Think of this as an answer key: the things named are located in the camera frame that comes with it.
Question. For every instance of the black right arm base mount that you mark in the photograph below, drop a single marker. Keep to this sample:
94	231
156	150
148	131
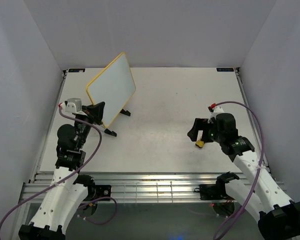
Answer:
211	192

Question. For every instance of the metal wire whiteboard stand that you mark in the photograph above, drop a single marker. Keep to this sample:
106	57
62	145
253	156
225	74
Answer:
124	114

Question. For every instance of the blue label sticker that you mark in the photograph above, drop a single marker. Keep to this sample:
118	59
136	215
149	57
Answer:
224	69
76	70

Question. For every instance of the aluminium frame rail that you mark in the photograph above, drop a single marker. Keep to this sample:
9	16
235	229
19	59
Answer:
154	188

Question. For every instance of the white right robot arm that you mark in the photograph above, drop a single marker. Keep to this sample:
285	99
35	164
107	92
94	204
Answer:
276	214

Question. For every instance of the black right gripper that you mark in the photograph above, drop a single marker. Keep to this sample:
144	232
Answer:
198	125

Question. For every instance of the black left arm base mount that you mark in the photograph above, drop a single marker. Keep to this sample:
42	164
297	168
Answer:
98	191

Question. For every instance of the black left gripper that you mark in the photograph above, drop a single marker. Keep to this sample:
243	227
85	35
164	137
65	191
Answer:
97	111

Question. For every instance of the black yellow whiteboard eraser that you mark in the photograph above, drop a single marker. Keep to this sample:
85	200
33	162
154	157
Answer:
199	144

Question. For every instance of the blue label sticker left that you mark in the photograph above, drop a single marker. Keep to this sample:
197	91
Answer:
76	70

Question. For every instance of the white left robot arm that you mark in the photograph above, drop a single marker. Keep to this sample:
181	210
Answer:
67	189

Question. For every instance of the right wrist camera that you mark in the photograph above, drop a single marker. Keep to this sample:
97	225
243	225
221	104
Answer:
214	111

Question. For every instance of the yellow framed small whiteboard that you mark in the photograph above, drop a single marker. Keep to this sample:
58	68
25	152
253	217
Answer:
114	86

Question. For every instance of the blue label sticker right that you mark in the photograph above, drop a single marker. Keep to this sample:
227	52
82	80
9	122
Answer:
224	69

